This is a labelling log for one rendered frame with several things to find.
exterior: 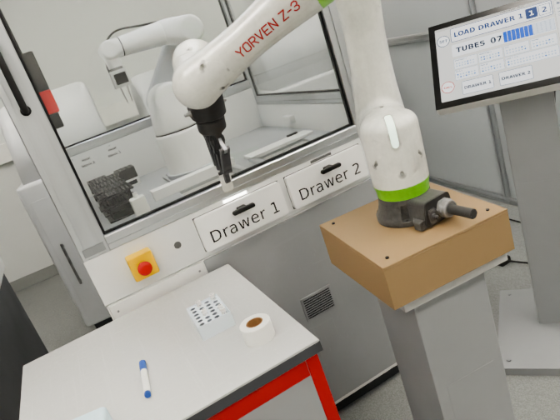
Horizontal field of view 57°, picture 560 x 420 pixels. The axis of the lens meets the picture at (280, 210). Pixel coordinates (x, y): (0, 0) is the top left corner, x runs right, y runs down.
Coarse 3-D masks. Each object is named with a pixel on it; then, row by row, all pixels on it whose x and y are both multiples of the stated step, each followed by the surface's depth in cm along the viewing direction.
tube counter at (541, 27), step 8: (528, 24) 158; (536, 24) 157; (544, 24) 156; (552, 24) 155; (504, 32) 161; (512, 32) 160; (520, 32) 159; (528, 32) 158; (536, 32) 156; (496, 40) 162; (504, 40) 161; (512, 40) 159
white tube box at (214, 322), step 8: (216, 296) 132; (208, 304) 129; (216, 304) 128; (224, 304) 125; (192, 312) 128; (200, 312) 126; (208, 312) 124; (216, 312) 124; (192, 320) 124; (200, 320) 123; (208, 320) 122; (216, 320) 120; (224, 320) 121; (232, 320) 122; (200, 328) 119; (208, 328) 120; (216, 328) 120; (224, 328) 121; (208, 336) 120
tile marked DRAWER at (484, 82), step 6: (474, 78) 162; (480, 78) 161; (486, 78) 160; (492, 78) 159; (462, 84) 164; (468, 84) 163; (474, 84) 162; (480, 84) 161; (486, 84) 160; (492, 84) 159; (462, 90) 163; (468, 90) 162; (474, 90) 161; (480, 90) 160
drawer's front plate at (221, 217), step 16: (256, 192) 158; (272, 192) 160; (224, 208) 155; (256, 208) 159; (272, 208) 161; (208, 224) 154; (224, 224) 156; (256, 224) 160; (208, 240) 154; (224, 240) 156
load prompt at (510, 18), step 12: (516, 12) 161; (528, 12) 159; (540, 12) 157; (552, 12) 156; (468, 24) 168; (480, 24) 166; (492, 24) 164; (504, 24) 162; (516, 24) 160; (456, 36) 169; (468, 36) 167
